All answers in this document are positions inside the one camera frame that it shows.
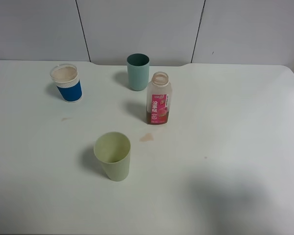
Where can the clear pink-label drink bottle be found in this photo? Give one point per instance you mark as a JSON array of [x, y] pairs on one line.
[[159, 95]]

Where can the light green plastic cup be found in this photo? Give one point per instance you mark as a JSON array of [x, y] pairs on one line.
[[113, 152]]

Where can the blue sleeved clear cup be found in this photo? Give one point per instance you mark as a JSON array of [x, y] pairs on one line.
[[65, 77]]

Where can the teal plastic cup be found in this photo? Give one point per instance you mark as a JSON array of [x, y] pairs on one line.
[[138, 71]]

